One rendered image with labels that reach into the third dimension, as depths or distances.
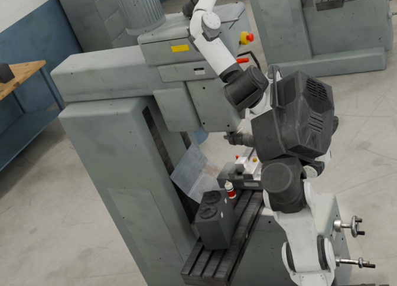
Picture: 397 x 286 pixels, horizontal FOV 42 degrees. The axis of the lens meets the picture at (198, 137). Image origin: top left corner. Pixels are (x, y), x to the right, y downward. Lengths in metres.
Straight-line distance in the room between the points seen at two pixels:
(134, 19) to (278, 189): 1.11
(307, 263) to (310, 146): 0.51
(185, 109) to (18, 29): 5.00
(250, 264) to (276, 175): 1.38
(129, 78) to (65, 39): 5.34
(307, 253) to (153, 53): 1.12
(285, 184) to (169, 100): 0.97
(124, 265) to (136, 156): 1.57
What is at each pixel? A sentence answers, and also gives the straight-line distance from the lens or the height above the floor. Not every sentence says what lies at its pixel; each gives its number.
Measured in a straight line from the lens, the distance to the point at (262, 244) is 2.97.
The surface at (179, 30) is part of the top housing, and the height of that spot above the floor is 1.89.
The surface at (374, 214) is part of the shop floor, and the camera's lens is 3.88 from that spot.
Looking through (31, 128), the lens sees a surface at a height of 0.23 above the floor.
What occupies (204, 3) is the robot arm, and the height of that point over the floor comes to 2.03.
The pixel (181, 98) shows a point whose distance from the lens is 2.55.
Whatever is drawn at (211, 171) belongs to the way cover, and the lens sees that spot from 3.08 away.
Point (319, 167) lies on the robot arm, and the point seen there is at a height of 1.17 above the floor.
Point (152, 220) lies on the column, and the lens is 3.08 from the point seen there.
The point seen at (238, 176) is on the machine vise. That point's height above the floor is 0.99.
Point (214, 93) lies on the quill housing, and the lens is 2.48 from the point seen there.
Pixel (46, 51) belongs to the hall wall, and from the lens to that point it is 7.65.
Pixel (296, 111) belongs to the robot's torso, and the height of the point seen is 1.64.
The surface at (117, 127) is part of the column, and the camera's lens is 2.71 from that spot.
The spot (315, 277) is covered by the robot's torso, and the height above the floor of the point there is 0.92.
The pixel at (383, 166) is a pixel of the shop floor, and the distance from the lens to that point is 4.28.
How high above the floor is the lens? 2.63
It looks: 30 degrees down
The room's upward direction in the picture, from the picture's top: 21 degrees counter-clockwise
